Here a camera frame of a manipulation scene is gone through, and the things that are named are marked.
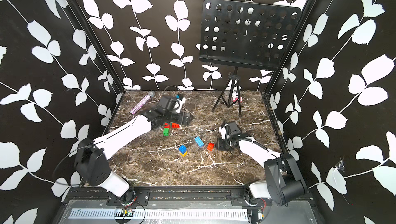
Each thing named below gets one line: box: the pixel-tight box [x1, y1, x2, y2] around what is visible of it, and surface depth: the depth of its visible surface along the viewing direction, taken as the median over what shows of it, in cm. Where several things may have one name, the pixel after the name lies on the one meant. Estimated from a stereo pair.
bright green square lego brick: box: [163, 128, 170, 137], surface depth 97 cm
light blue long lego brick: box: [194, 136, 205, 149], surface depth 94 cm
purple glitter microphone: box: [129, 90, 155, 115], surface depth 113 cm
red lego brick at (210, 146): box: [206, 142, 216, 152], surface depth 92 cm
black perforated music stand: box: [198, 0, 302, 117], surface depth 66 cm
